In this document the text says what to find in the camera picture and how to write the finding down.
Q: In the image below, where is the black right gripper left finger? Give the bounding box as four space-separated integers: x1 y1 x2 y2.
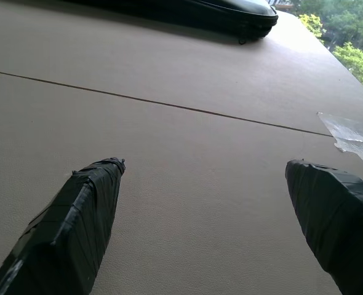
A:
0 157 127 295

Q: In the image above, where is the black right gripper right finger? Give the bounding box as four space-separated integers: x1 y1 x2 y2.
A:
285 159 363 295

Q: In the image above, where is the black zippered case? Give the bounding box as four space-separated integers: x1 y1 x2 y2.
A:
58 0 279 45

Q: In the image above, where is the clear adhesive tape strip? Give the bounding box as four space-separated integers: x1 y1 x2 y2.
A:
316 111 363 163

